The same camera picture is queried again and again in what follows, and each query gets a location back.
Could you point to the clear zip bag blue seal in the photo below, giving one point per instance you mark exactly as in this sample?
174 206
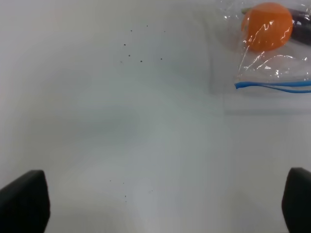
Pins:
287 68

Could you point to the orange fruit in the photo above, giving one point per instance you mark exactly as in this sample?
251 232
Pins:
267 26

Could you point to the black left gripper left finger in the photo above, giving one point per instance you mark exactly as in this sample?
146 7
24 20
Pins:
25 204

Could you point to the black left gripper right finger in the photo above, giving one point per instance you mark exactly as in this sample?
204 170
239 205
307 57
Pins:
296 201

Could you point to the dark purple eggplant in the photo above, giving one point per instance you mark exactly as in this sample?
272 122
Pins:
301 26

